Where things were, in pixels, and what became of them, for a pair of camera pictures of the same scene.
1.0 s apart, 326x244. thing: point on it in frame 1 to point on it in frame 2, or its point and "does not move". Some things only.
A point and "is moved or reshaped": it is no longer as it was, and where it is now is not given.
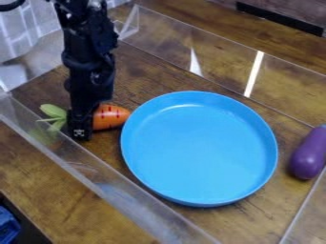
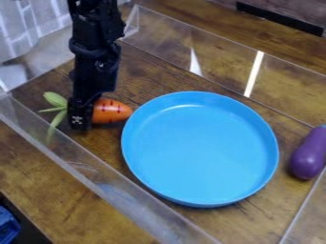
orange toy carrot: [109, 116] is moved or reshaped
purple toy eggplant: [308, 157] does not move
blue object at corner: [10, 228] does not move
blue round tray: [199, 149] does not move
